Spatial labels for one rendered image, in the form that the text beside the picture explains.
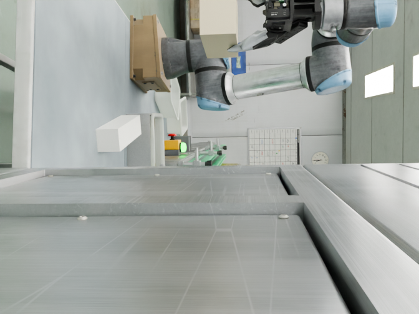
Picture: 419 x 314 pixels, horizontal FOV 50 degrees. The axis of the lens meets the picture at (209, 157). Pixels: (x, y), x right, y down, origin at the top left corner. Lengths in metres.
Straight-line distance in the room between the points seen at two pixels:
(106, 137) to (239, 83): 0.55
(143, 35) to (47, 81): 0.68
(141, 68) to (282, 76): 0.47
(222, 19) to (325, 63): 0.58
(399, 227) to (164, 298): 0.18
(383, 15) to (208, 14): 0.36
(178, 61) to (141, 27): 0.17
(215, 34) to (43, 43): 0.34
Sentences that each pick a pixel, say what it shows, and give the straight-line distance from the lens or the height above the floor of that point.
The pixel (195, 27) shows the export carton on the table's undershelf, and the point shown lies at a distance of 7.15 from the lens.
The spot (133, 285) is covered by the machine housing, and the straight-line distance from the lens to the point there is 0.25.
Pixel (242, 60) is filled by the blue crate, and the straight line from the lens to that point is 7.02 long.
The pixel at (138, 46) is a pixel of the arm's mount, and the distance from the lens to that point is 1.57.
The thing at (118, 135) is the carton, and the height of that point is 0.81.
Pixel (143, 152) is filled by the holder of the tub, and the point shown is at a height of 0.80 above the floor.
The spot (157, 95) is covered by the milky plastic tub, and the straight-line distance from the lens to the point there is 1.91.
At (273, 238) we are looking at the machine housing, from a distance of 0.33.
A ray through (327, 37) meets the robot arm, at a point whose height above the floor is 1.39.
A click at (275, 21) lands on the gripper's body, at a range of 0.96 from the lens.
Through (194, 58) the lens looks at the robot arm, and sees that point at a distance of 1.61.
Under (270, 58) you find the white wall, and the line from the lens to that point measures 7.68.
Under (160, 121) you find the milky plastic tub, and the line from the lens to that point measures 1.61.
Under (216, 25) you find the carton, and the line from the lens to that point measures 0.96.
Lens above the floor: 1.15
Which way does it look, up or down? 5 degrees down
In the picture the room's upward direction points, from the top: 89 degrees clockwise
